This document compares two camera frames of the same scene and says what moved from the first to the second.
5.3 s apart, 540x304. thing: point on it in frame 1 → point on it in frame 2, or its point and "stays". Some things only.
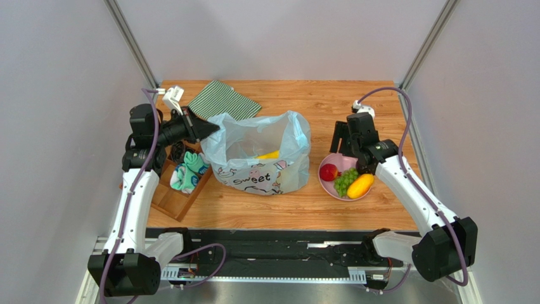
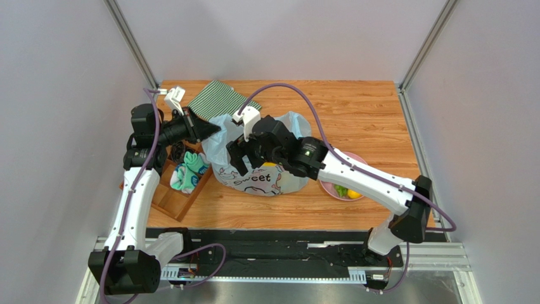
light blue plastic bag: x=268 y=155 stays
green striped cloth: x=217 y=98 stays
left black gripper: x=196 y=128 stays
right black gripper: x=341 y=137 → x=246 y=147
